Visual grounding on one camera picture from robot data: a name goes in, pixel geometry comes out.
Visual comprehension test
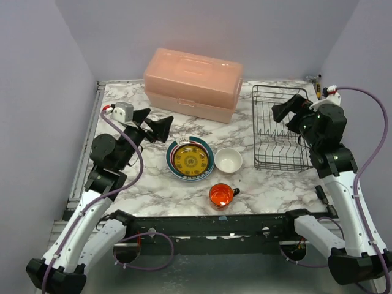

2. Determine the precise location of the black wire dish rack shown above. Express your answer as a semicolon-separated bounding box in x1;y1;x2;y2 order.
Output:
252;85;312;173

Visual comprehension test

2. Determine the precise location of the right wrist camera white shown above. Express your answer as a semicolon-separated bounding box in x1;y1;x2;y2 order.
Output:
309;85;341;111

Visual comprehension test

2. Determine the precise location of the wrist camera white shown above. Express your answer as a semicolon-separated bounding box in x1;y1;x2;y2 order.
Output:
309;85;341;111
111;102;134;124

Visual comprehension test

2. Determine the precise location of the black bolt at edge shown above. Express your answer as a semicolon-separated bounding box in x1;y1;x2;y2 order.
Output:
315;185;337;217

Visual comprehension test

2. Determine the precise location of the white cylinder at edge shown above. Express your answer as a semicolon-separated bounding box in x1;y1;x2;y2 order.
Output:
302;193;318;206

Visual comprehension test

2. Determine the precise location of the pink translucent storage box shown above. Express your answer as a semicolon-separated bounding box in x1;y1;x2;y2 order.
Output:
143;48;243;123

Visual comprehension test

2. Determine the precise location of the large teal rimmed plate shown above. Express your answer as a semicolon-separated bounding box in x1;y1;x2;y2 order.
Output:
165;136;214;182

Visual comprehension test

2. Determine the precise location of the orange mug black handle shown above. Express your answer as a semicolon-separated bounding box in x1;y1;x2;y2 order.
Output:
209;183;241;210

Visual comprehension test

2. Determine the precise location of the black front mounting rail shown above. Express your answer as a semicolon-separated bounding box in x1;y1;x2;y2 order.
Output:
99;209;309;260

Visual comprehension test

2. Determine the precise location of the white floral bowl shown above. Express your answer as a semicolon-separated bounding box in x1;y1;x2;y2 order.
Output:
214;148;243;174

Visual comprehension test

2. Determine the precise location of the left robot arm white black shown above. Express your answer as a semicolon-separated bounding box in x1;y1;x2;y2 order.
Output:
26;103;174;293

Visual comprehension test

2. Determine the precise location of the small yellow patterned plate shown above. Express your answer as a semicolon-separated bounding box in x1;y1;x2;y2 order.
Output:
173;145;209;176

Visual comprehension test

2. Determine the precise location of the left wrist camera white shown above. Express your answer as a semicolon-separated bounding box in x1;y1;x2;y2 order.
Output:
111;102;134;124

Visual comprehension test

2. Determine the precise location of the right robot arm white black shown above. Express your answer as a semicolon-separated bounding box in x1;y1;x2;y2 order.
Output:
271;94;391;285

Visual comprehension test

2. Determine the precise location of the yellow black tool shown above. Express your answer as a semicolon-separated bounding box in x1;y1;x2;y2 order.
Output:
315;74;322;100

